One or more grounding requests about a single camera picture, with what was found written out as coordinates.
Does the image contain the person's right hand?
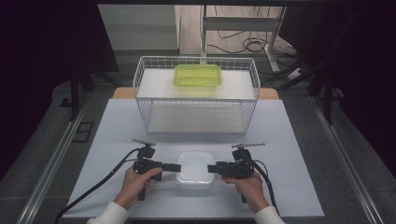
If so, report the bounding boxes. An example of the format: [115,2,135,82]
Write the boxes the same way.
[221,172,271,214]

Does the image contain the black stand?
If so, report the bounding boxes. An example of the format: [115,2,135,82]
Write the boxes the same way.
[68,69,96,122]
[307,59,345,125]

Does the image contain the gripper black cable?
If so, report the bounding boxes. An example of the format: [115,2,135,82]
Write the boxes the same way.
[250,159,279,216]
[55,147,143,224]

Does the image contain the white metal desk frame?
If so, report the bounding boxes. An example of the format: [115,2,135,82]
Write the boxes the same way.
[200,5,288,73]

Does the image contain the white plastic container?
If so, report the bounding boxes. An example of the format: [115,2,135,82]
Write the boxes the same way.
[176,151,216,190]

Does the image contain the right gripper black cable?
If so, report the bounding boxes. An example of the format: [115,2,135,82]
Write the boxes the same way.
[250,159,279,216]

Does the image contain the black floor plate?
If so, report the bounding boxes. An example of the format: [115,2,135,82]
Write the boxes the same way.
[72,120,95,144]

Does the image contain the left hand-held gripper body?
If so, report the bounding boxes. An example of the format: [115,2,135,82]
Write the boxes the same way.
[132,138,164,202]

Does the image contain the white wire basket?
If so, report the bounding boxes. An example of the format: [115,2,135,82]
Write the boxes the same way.
[133,55,262,135]

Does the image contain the white power strip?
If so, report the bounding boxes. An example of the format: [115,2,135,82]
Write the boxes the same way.
[286,67,304,82]

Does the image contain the aluminium floor rail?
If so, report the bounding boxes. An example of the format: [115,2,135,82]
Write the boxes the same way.
[15,92,92,224]
[309,94,386,224]

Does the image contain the person's left hand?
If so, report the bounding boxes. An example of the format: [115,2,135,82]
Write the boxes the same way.
[113,166,163,211]

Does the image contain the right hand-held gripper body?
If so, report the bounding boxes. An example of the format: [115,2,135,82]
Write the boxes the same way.
[217,142,266,203]

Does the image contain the black floor cables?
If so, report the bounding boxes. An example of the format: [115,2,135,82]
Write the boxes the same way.
[206,6,300,63]

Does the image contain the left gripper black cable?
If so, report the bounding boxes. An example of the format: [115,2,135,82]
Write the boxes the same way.
[55,147,143,224]

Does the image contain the yellow-green translucent plastic container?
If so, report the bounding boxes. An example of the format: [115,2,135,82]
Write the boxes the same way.
[173,63,223,88]

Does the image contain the white cabinet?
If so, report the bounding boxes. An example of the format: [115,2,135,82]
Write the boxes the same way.
[97,4,181,57]

